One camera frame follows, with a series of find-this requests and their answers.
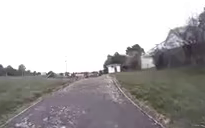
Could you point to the small white shed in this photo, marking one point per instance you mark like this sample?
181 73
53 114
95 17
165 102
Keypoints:
114 68

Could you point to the distant low buildings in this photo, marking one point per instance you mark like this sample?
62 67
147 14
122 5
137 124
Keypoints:
85 74

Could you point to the dark trees behind shed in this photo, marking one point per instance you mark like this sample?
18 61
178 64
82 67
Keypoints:
125 58

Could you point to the distant pole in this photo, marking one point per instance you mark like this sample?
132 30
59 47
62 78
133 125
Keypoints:
66 65

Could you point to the white garage building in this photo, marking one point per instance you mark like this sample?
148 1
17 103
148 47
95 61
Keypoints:
147 62

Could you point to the grey gravel asphalt path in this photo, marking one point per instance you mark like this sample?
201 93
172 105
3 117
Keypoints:
86 106

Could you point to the stone kerb strip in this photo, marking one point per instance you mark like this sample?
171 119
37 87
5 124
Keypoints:
133 101

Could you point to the grass slope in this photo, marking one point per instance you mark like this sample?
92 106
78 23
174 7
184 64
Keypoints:
170 90

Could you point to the large white house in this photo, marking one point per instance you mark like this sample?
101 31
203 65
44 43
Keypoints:
176 43

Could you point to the grass field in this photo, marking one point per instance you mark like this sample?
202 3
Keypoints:
13 88

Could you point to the distant row of trees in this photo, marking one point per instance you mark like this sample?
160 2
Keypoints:
10 70

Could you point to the bare tree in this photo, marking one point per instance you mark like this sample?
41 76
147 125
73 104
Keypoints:
200 36

